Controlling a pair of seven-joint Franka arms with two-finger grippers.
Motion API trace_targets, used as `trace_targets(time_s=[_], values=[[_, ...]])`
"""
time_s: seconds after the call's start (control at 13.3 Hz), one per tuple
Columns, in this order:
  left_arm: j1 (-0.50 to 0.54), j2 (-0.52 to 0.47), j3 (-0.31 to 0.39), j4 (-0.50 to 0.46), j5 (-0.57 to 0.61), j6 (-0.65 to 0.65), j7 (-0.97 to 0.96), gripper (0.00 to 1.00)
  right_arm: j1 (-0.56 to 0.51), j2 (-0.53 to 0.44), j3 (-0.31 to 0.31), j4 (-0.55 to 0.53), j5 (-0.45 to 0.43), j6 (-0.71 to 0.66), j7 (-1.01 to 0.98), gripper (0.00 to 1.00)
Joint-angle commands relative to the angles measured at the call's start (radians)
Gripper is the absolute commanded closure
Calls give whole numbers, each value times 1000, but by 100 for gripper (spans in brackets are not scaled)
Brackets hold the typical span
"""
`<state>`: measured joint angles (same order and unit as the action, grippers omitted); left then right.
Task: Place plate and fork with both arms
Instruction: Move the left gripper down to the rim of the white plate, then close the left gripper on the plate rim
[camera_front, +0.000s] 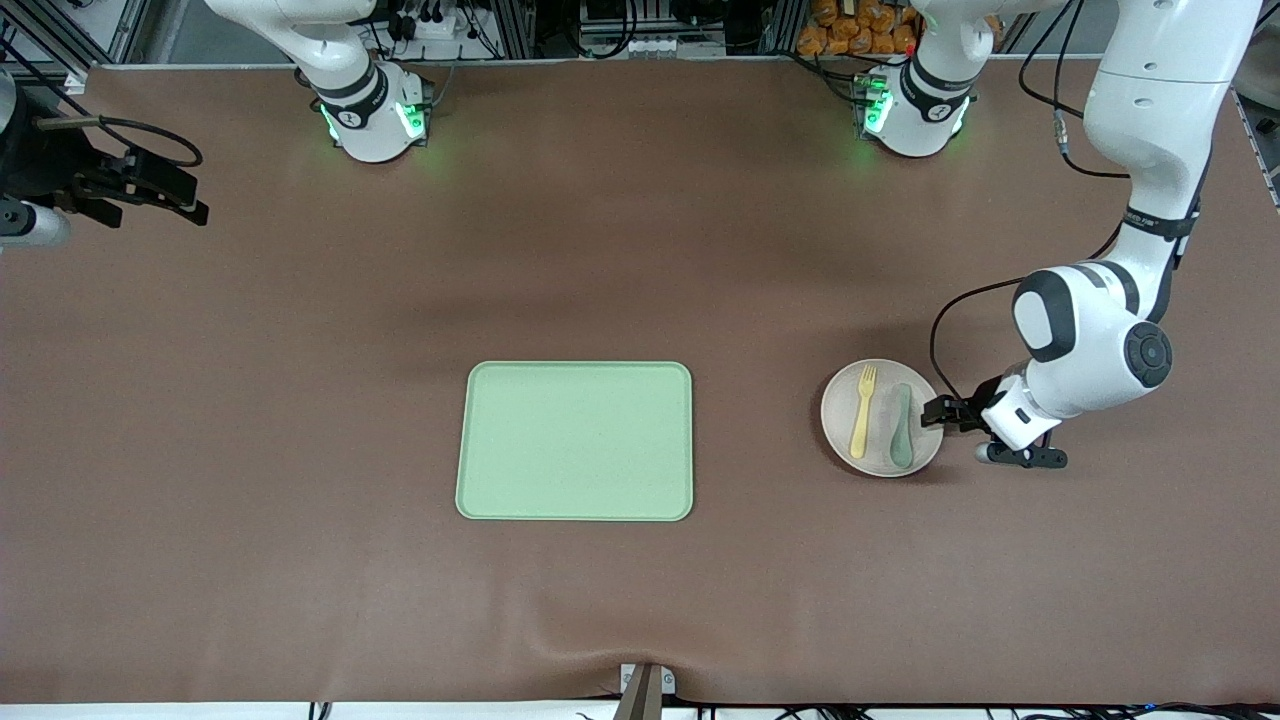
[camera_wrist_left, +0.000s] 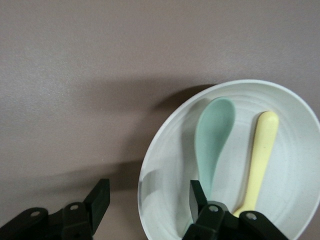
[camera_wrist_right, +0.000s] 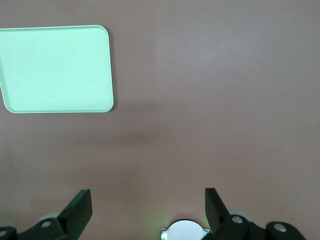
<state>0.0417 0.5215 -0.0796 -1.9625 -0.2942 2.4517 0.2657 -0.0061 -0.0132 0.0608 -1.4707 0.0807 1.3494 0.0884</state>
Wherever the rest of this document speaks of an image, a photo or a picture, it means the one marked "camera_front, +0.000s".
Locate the sage green plastic spoon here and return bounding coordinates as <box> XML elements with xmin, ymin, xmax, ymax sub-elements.
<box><xmin>887</xmin><ymin>383</ymin><xmax>914</xmax><ymax>471</ymax></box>

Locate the beige round plate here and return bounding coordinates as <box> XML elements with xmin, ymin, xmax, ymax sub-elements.
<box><xmin>820</xmin><ymin>358</ymin><xmax>945</xmax><ymax>479</ymax></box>

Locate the yellow plastic fork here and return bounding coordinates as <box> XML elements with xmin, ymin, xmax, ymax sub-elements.
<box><xmin>849</xmin><ymin>364</ymin><xmax>878</xmax><ymax>461</ymax></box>

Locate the brown table mat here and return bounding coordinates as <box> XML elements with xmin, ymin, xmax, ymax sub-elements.
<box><xmin>0</xmin><ymin>55</ymin><xmax>1280</xmax><ymax>706</ymax></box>

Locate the white power strip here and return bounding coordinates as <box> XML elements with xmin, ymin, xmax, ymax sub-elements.
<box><xmin>398</xmin><ymin>8</ymin><xmax>471</xmax><ymax>41</ymax></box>

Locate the bag of orange items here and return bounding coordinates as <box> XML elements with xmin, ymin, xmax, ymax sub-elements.
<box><xmin>797</xmin><ymin>0</ymin><xmax>919</xmax><ymax>58</ymax></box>

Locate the light green rectangular tray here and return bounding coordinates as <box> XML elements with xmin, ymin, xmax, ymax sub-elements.
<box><xmin>455</xmin><ymin>361</ymin><xmax>694</xmax><ymax>523</ymax></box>

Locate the electronics unit with white connectors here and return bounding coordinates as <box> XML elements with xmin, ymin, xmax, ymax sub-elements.
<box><xmin>580</xmin><ymin>0</ymin><xmax>728</xmax><ymax>59</ymax></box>

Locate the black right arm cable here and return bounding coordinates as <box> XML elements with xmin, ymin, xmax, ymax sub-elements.
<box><xmin>35</xmin><ymin>113</ymin><xmax>204</xmax><ymax>171</ymax></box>

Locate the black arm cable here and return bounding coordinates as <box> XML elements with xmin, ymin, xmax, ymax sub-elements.
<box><xmin>35</xmin><ymin>113</ymin><xmax>204</xmax><ymax>171</ymax></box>
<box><xmin>930</xmin><ymin>0</ymin><xmax>1136</xmax><ymax>406</ymax></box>

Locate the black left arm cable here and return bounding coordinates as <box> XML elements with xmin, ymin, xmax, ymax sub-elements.
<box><xmin>930</xmin><ymin>0</ymin><xmax>1136</xmax><ymax>406</ymax></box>

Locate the aluminium frame strut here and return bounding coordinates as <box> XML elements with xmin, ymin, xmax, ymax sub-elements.
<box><xmin>0</xmin><ymin>0</ymin><xmax>153</xmax><ymax>96</ymax></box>

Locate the aluminium frame post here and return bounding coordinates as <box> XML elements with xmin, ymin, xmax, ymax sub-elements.
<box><xmin>764</xmin><ymin>0</ymin><xmax>803</xmax><ymax>57</ymax></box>
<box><xmin>498</xmin><ymin>0</ymin><xmax>537</xmax><ymax>59</ymax></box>

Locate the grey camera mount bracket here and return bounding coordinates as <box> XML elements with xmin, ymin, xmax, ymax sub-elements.
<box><xmin>619</xmin><ymin>662</ymin><xmax>677</xmax><ymax>720</ymax></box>

